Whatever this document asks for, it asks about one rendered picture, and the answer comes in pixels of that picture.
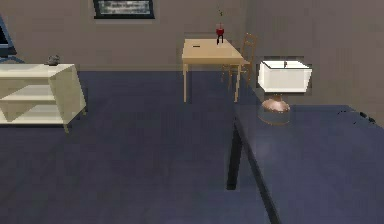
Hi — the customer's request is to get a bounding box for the light wooden table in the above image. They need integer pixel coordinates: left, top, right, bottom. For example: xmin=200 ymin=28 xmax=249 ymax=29
xmin=181 ymin=38 xmax=246 ymax=104

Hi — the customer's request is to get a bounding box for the wooden chair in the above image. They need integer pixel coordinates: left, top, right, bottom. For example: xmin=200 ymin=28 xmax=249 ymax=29
xmin=220 ymin=32 xmax=258 ymax=90

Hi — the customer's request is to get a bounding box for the red vase with twig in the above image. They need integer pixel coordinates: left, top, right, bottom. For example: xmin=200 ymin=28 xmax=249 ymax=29
xmin=215 ymin=7 xmax=225 ymax=46

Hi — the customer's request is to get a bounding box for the white shade copper lamp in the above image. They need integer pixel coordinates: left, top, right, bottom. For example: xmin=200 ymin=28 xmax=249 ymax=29
xmin=257 ymin=59 xmax=314 ymax=127

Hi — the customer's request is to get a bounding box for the dark blue table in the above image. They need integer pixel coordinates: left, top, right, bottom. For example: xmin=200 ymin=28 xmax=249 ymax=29
xmin=226 ymin=103 xmax=384 ymax=224

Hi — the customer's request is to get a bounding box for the small grey lumpy object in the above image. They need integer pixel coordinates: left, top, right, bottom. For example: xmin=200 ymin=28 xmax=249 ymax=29
xmin=44 ymin=54 xmax=61 ymax=67

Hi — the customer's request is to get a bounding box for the cream open shelf unit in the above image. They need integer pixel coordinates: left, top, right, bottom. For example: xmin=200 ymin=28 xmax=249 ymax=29
xmin=0 ymin=63 xmax=88 ymax=134

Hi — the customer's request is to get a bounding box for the black framed wall picture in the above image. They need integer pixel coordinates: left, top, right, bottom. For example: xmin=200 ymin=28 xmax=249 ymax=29
xmin=92 ymin=0 xmax=156 ymax=20

